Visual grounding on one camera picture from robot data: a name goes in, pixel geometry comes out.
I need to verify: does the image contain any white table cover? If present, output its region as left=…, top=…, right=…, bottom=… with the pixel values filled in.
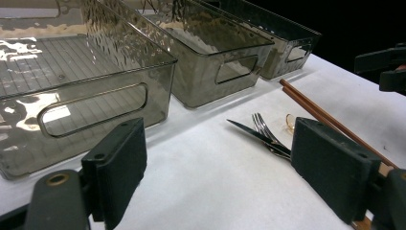
left=0, top=52, right=406, bottom=230

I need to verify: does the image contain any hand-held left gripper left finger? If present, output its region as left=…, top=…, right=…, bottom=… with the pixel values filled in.
left=80, top=117, right=148, bottom=230

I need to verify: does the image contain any brown wooden chopstick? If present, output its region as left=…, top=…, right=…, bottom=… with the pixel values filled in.
left=279, top=79, right=399, bottom=170
left=282, top=86, right=333, bottom=129

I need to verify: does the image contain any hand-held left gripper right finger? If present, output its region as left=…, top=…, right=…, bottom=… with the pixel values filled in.
left=290, top=116, right=382, bottom=224

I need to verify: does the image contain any wooden handled steel fork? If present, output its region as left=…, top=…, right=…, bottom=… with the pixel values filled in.
left=251, top=112, right=292, bottom=161

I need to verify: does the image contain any smoked transparent plastic bin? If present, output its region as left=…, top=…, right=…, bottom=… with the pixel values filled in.
left=194, top=0, right=323, bottom=81
left=99, top=0, right=276, bottom=109
left=0, top=0, right=179, bottom=180

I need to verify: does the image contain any wooden handled steel knife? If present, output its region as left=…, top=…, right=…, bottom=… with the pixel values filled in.
left=227, top=119, right=292, bottom=155

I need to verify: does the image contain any wooden handled spoon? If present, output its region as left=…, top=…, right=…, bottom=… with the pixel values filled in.
left=285, top=113, right=297, bottom=134

